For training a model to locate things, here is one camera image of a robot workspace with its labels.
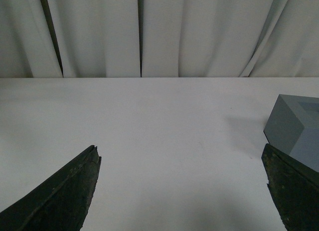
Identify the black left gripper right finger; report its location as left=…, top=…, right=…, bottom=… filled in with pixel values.
left=261, top=144, right=319, bottom=231

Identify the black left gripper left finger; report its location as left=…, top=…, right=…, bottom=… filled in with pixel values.
left=0, top=145, right=102, bottom=231

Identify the gray cube base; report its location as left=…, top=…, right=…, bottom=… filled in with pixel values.
left=264, top=94, right=319, bottom=172

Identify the white curtain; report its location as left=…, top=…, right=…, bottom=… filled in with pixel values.
left=0, top=0, right=319, bottom=78

